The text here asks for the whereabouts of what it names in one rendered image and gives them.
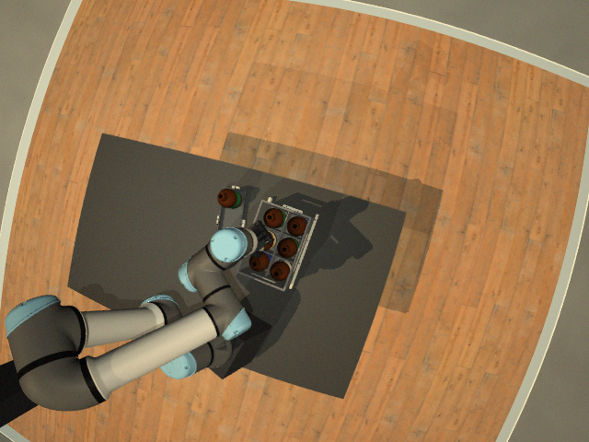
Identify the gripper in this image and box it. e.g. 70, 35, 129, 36
248, 220, 274, 258

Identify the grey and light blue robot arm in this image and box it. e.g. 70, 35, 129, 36
5, 227, 258, 412

